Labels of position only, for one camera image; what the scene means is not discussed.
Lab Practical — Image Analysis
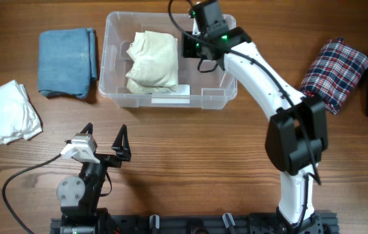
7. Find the blue denim cloth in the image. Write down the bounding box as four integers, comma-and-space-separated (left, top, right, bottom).
38, 27, 98, 99

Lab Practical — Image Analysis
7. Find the left black camera cable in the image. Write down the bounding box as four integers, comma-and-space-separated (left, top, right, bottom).
1, 153, 63, 234

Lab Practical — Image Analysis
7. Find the cream cloth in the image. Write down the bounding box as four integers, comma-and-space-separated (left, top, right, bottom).
125, 31, 179, 94

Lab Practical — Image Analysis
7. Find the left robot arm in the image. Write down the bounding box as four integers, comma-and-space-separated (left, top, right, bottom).
50, 123, 131, 234

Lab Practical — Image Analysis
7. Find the plaid flannel shirt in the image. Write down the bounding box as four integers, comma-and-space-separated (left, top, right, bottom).
300, 37, 368, 114

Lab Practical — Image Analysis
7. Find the clear plastic storage container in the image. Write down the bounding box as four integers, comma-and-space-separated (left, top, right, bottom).
99, 12, 237, 109

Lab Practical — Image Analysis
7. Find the white printed shirt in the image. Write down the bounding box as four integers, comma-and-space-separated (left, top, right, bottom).
0, 80, 42, 145

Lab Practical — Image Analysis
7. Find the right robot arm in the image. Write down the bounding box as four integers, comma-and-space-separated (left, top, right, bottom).
182, 1, 328, 233

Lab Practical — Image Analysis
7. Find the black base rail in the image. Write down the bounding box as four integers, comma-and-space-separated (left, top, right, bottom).
49, 213, 338, 234

